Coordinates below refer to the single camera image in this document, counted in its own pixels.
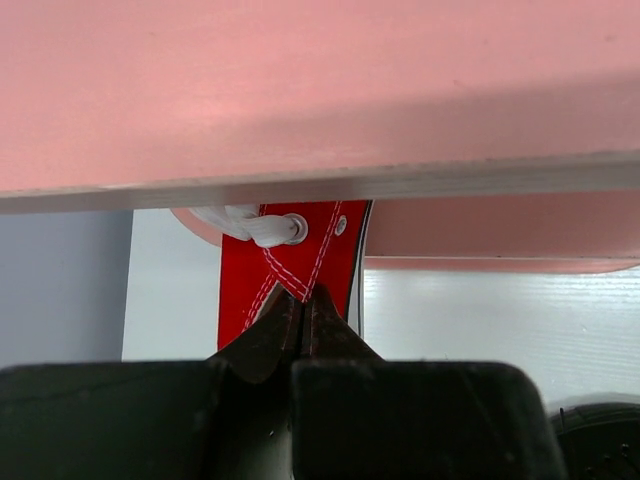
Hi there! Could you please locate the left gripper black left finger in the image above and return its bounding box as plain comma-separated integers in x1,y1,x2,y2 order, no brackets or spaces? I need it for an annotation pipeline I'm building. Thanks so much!
1,293,300,479

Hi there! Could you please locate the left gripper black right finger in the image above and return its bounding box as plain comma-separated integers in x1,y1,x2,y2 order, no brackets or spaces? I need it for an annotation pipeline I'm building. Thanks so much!
291,287,567,479

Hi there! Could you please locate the red sneaker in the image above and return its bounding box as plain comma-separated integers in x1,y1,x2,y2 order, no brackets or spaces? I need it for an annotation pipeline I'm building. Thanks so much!
173,200,373,348

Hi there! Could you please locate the black canvas shoe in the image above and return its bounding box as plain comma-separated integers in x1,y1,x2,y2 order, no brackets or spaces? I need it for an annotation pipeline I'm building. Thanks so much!
551,402,640,480

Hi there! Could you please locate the pink three-tier shoe shelf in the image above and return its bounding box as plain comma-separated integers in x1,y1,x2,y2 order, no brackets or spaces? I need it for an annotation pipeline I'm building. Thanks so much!
1,1,639,270

